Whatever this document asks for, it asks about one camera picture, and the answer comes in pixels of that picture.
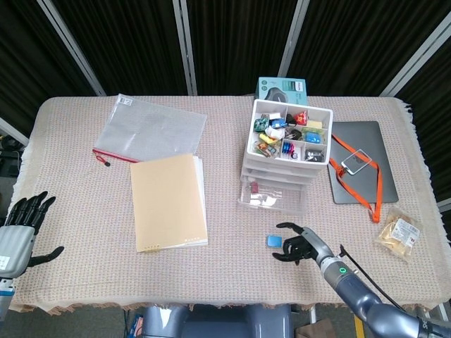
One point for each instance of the red foil packet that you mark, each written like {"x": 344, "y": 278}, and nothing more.
{"x": 301, "y": 118}

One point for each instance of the dark grey laptop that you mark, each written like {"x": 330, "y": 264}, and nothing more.
{"x": 356, "y": 190}

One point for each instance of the clear snack bag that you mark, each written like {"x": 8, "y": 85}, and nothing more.
{"x": 398, "y": 234}

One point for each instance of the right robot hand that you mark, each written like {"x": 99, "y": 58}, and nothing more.
{"x": 306, "y": 246}

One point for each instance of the grey mesh zip pouch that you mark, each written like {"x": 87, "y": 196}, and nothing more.
{"x": 151, "y": 123}

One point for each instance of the black small gadget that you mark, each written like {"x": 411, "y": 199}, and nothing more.
{"x": 314, "y": 155}

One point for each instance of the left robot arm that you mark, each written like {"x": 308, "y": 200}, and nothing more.
{"x": 5, "y": 292}

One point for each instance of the yellow small block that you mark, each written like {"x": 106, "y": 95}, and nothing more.
{"x": 267, "y": 138}

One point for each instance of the brown paper bag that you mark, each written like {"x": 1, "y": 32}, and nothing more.
{"x": 313, "y": 329}

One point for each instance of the teal product box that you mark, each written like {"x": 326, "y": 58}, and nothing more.
{"x": 282, "y": 89}

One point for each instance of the blue and white block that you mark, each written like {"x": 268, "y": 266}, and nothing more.
{"x": 274, "y": 241}

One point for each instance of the white plastic drawer organizer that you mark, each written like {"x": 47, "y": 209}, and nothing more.
{"x": 292, "y": 105}

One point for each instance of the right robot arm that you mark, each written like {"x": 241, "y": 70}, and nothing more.
{"x": 359, "y": 295}

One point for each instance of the grey robot torso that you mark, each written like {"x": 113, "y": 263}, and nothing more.
{"x": 218, "y": 322}

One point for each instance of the clear phone badge holder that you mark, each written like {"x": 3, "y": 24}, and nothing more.
{"x": 358, "y": 161}

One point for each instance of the red small packet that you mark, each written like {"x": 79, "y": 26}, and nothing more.
{"x": 253, "y": 187}

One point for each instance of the white partition post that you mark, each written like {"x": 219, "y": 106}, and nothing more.
{"x": 70, "y": 49}
{"x": 186, "y": 45}
{"x": 415, "y": 60}
{"x": 294, "y": 38}

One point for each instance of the beige woven tablecloth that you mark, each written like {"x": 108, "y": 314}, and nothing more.
{"x": 88, "y": 211}

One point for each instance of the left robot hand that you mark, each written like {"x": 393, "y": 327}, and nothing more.
{"x": 14, "y": 246}

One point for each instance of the white crumpled bag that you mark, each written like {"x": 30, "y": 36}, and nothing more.
{"x": 275, "y": 132}

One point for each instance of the clear drawer with few items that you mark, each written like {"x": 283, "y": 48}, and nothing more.
{"x": 285, "y": 206}

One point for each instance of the brown wrapped packet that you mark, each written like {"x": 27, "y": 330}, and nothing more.
{"x": 266, "y": 149}

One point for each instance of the blue and pink clips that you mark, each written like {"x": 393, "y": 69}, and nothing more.
{"x": 287, "y": 148}

